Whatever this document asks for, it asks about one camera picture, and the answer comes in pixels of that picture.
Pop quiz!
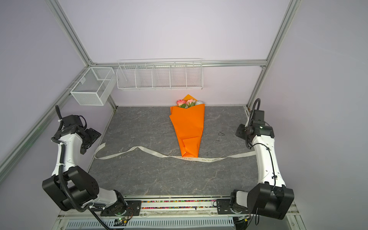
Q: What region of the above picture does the pink fake rose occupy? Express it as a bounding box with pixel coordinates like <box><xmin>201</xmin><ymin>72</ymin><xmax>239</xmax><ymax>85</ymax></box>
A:
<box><xmin>176</xmin><ymin>100</ymin><xmax>187</xmax><ymax>108</ymax></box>

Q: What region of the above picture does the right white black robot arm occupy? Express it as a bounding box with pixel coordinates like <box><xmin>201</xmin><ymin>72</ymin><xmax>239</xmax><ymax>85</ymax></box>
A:
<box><xmin>230</xmin><ymin>98</ymin><xmax>294</xmax><ymax>220</ymax></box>

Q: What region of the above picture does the cream printed ribbon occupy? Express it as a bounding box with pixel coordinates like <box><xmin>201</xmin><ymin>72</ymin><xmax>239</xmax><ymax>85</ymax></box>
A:
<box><xmin>93</xmin><ymin>143</ymin><xmax>257</xmax><ymax>163</ymax></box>

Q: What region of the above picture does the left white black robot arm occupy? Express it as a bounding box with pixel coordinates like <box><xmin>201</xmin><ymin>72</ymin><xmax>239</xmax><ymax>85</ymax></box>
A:
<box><xmin>42</xmin><ymin>105</ymin><xmax>128</xmax><ymax>230</ymax></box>

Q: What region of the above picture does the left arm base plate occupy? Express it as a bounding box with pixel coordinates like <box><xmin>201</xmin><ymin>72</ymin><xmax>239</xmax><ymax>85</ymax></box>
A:
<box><xmin>100</xmin><ymin>200</ymin><xmax>142</xmax><ymax>217</ymax></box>

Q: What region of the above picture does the aluminium mounting rail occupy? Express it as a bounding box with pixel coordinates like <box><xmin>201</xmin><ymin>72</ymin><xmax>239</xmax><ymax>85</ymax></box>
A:
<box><xmin>57</xmin><ymin>195</ymin><xmax>300</xmax><ymax>219</ymax></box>

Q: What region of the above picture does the small white mesh basket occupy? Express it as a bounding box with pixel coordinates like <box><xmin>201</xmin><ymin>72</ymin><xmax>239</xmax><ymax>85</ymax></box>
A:
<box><xmin>71</xmin><ymin>67</ymin><xmax>117</xmax><ymax>106</ymax></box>

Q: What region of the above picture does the orange yellow wrapping paper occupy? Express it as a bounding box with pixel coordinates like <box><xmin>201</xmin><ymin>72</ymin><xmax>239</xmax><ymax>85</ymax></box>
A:
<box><xmin>169</xmin><ymin>94</ymin><xmax>205</xmax><ymax>158</ymax></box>

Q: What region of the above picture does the white vent grille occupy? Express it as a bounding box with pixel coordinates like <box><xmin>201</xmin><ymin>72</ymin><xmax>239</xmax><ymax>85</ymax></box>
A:
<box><xmin>65</xmin><ymin>217</ymin><xmax>235</xmax><ymax>230</ymax></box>

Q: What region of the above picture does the long white wire basket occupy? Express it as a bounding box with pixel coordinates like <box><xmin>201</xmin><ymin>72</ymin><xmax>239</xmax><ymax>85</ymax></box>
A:
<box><xmin>116</xmin><ymin>58</ymin><xmax>204</xmax><ymax>90</ymax></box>

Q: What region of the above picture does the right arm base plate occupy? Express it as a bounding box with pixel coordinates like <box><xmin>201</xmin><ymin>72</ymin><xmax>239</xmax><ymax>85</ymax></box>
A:
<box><xmin>214</xmin><ymin>198</ymin><xmax>237</xmax><ymax>215</ymax></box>

